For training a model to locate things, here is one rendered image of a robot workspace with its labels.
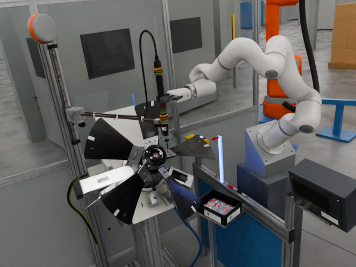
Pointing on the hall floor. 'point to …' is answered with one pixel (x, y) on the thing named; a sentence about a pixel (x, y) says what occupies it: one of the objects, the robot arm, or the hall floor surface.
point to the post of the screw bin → (212, 243)
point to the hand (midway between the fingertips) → (161, 98)
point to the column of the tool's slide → (72, 150)
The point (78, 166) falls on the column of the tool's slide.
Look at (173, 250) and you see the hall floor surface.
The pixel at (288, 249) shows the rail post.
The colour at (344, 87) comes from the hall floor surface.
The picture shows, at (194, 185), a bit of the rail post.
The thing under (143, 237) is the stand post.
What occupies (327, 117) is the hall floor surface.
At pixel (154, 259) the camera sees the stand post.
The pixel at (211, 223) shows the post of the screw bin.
